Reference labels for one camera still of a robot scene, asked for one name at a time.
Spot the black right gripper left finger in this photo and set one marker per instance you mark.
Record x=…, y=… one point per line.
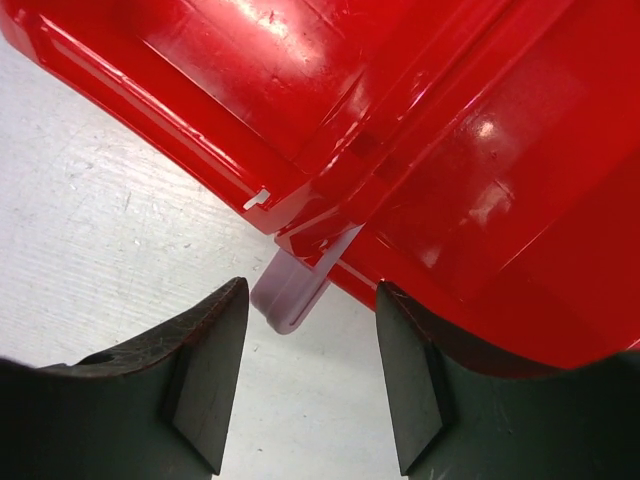
x=157, y=406

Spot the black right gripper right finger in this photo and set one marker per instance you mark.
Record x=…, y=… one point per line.
x=463, y=408

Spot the white pink toothbrush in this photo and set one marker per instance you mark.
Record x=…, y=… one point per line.
x=288, y=289

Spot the red plastic bin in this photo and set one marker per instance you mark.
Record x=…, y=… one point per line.
x=486, y=152

